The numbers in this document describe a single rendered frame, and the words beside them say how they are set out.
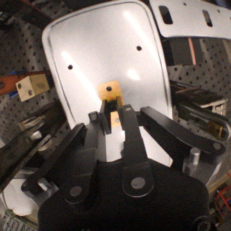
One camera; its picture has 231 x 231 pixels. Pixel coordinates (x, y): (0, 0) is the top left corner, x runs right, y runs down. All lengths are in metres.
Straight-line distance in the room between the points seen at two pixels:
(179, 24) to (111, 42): 0.15
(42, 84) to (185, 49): 0.29
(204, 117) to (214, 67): 0.56
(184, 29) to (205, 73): 0.46
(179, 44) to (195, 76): 0.40
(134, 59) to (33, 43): 0.54
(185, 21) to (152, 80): 0.16
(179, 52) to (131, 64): 0.12
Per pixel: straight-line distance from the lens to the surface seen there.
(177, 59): 0.28
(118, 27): 0.24
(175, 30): 0.27
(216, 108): 0.28
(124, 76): 0.22
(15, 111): 0.79
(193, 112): 0.25
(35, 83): 0.21
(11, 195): 0.78
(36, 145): 0.21
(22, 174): 0.80
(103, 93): 0.21
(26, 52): 0.69
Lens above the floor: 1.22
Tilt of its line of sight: 68 degrees down
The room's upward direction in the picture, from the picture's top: 178 degrees clockwise
